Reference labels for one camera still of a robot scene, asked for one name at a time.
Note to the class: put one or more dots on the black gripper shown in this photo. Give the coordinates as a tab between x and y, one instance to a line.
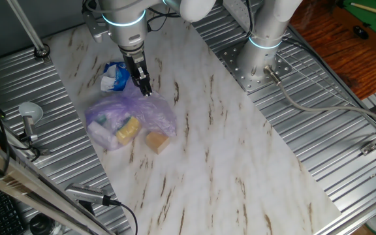
137	67

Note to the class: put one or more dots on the purple translucent plastic bag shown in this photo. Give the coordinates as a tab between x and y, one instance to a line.
152	109

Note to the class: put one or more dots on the yellow sponge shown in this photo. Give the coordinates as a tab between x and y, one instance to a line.
128	130

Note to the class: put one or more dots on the small green item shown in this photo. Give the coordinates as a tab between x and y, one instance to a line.
101	119

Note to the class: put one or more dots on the wooden block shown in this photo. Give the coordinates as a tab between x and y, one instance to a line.
157	142

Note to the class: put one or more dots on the white rectangular pack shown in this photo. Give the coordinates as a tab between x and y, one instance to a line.
101	135

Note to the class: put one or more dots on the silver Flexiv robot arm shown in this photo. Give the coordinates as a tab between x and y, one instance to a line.
126	32

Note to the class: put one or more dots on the blue tissue pack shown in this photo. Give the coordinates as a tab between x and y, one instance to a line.
117	78

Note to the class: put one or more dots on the marble pattern table mat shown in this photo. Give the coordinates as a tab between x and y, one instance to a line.
207	147

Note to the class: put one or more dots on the grey round disc stand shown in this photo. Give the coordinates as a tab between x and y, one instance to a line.
31	110

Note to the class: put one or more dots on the silver tripod pole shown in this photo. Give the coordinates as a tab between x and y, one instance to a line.
28	29

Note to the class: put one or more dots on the small black oval object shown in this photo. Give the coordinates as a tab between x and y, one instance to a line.
360	32

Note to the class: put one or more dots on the green felt pool table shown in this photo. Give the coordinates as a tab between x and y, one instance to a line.
374	19

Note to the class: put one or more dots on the wooden cue stick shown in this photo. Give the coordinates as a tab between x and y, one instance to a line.
374	9

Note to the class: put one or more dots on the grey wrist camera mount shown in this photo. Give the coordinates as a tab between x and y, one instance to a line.
93	27

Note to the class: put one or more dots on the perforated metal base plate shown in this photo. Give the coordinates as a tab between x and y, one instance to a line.
240	81

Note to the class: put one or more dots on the silver depth camera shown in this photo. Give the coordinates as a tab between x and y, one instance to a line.
85	193

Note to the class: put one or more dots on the silver clamp bracket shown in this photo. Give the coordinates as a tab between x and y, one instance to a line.
29	130

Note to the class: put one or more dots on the aluminium frame beam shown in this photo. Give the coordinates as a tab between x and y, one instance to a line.
28	189

